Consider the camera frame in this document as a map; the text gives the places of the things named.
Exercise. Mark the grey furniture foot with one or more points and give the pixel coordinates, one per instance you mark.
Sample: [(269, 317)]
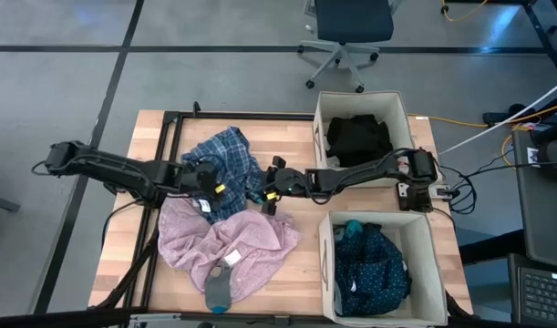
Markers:
[(0, 202)]

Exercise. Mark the black garment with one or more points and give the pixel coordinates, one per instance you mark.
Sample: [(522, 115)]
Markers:
[(357, 139)]

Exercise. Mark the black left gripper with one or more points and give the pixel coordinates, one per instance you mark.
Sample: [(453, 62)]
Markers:
[(203, 175)]

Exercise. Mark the black laptop keyboard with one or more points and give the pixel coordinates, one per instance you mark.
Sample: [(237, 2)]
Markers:
[(542, 296)]

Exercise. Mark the teal garment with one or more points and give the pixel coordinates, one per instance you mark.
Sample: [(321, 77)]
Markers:
[(352, 228)]

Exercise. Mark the pink shirt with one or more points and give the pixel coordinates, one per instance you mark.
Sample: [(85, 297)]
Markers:
[(260, 237)]

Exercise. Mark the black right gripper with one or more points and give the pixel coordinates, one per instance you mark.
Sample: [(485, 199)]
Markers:
[(289, 182)]

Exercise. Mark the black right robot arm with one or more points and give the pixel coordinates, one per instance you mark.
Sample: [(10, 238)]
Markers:
[(351, 175)]

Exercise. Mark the navy dotted garment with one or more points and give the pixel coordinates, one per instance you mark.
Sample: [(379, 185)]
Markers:
[(374, 269)]

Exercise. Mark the beige fabric storage bin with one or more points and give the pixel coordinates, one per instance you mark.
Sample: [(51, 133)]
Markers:
[(396, 114), (424, 255)]

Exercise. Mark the office chair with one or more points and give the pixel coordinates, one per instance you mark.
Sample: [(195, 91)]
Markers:
[(351, 20)]

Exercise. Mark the blue plaid shirt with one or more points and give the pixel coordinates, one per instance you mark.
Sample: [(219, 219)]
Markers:
[(232, 150)]

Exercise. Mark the black floor power strip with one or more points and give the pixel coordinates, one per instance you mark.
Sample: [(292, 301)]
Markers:
[(497, 119)]

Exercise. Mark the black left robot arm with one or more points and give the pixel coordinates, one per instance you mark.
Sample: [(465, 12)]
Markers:
[(118, 171)]

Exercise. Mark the black curved object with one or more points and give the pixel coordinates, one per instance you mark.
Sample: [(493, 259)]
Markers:
[(553, 168)]

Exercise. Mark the black rig crossbar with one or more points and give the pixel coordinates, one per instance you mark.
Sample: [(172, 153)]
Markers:
[(54, 319)]

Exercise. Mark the black side desk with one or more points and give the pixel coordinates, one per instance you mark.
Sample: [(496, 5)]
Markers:
[(547, 214)]

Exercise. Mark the grey sock with teal toe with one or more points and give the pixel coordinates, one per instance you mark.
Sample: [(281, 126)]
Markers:
[(218, 289)]

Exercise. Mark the black desk leg frame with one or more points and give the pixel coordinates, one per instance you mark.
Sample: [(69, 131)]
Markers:
[(544, 36)]

